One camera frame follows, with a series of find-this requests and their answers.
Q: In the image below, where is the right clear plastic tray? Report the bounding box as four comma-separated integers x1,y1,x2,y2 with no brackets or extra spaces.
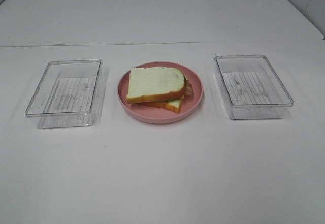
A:
214,54,294,120

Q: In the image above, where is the green lettuce leaf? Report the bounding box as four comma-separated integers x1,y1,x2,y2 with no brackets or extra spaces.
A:
163,98,179,103

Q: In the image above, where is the bread slice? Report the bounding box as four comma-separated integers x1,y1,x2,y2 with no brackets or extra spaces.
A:
141,96,184,113
126,66,186,104

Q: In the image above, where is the clear plastic tray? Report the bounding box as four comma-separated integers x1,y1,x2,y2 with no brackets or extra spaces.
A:
25,59,103,129
214,54,294,120

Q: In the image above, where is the pink round plate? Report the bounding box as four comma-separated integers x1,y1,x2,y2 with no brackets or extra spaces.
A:
117,61,204,124

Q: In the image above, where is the bacon strip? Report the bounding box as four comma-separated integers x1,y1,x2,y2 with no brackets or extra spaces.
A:
184,78,194,97

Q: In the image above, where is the left clear plastic tray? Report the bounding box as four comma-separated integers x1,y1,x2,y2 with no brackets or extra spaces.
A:
25,59,103,129

